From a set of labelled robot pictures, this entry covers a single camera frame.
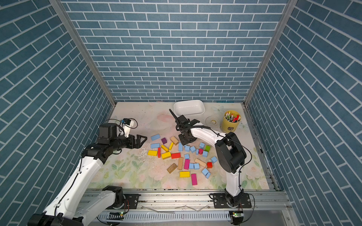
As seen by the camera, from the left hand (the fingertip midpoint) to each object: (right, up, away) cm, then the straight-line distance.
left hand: (143, 137), depth 76 cm
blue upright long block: (+19, -9, +17) cm, 27 cm away
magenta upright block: (+24, -18, +10) cm, 32 cm away
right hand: (+23, -5, +16) cm, 29 cm away
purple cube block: (+8, -6, +20) cm, 22 cm away
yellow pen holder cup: (+55, +8, +21) cm, 59 cm away
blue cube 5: (+41, -16, +11) cm, 45 cm away
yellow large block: (+10, -14, +12) cm, 21 cm away
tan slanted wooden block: (+32, -17, +10) cm, 38 cm away
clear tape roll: (+44, +7, +32) cm, 55 cm away
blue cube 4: (+24, -15, +14) cm, 31 cm away
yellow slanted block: (+9, -10, +16) cm, 21 cm away
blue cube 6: (+35, -21, +6) cm, 41 cm away
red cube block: (+38, -19, +10) cm, 43 cm away
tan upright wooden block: (+20, -18, +11) cm, 29 cm away
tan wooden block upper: (+15, -5, +19) cm, 25 cm away
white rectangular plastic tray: (+25, +19, +43) cm, 54 cm away
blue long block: (+1, -3, +22) cm, 22 cm away
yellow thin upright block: (+13, -9, +17) cm, 23 cm away
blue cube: (+24, -10, +15) cm, 30 cm away
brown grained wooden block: (+14, -20, +8) cm, 26 cm away
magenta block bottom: (+28, -25, +5) cm, 38 cm away
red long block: (+16, -15, +16) cm, 27 cm away
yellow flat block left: (+1, -13, +15) cm, 20 cm away
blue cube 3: (+35, -13, +13) cm, 40 cm away
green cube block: (+37, -10, +17) cm, 42 cm away
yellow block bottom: (+22, -23, +7) cm, 33 cm away
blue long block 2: (+2, -8, +18) cm, 20 cm away
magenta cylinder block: (+33, -11, +14) cm, 37 cm away
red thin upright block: (+6, -12, +15) cm, 20 cm away
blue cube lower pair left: (+26, -19, +8) cm, 33 cm away
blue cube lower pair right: (+30, -19, +8) cm, 36 cm away
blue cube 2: (+34, -8, +17) cm, 39 cm away
